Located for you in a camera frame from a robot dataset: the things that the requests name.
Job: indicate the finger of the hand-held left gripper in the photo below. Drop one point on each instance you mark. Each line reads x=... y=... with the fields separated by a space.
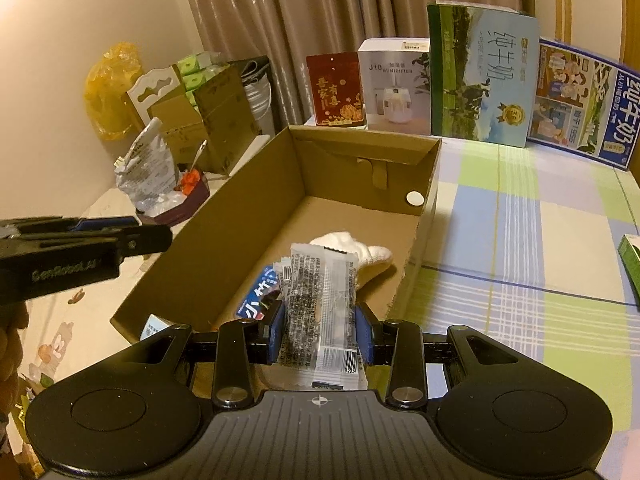
x=107 y=222
x=145 y=239

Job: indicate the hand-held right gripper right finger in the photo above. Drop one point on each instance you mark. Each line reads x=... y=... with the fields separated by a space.
x=363 y=334

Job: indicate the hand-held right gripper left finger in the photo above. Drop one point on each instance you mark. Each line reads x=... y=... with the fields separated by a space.
x=275 y=331

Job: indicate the clear dark snack packet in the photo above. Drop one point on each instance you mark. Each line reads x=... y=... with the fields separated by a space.
x=320 y=310

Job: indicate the white knit glove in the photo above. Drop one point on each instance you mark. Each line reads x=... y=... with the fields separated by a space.
x=372 y=257

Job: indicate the blue snack packet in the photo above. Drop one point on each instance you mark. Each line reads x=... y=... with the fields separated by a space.
x=257 y=292

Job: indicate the maroon box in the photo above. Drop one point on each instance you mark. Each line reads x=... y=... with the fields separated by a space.
x=180 y=205

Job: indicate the silver foil bag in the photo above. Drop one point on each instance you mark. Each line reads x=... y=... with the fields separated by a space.
x=145 y=165

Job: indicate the thin metal utensil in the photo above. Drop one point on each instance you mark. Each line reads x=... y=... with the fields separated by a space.
x=198 y=157

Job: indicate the small brown cardboard box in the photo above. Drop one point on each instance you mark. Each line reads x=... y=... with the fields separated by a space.
x=177 y=130

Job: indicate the yellow plastic bag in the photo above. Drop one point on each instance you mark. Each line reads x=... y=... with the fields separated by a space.
x=110 y=95

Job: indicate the white cut-out cardboard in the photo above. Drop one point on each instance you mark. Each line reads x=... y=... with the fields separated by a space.
x=150 y=92

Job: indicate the tall brown cardboard box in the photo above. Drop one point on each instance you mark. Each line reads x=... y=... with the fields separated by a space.
x=225 y=120

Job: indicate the checked bedsheet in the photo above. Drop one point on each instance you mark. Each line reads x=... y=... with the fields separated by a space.
x=525 y=270

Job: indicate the green tissue packs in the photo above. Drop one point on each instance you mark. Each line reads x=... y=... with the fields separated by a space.
x=197 y=72

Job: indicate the black white striped bag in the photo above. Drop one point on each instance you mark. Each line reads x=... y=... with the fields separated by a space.
x=260 y=95

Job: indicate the red gift box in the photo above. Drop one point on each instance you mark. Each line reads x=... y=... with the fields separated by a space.
x=335 y=90

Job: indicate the white humidifier box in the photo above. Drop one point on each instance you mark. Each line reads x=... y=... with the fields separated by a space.
x=395 y=90

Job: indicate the small green box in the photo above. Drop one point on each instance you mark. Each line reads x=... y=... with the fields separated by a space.
x=631 y=270

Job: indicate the beige curtain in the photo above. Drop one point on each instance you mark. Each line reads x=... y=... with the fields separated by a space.
x=310 y=10

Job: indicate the green milk carton box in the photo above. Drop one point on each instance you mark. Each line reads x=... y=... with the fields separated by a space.
x=480 y=75

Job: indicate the blue milk carton box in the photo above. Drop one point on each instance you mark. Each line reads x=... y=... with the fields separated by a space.
x=585 y=105

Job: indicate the yellow-brown wooden panel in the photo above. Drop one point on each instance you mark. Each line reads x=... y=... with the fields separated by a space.
x=631 y=5

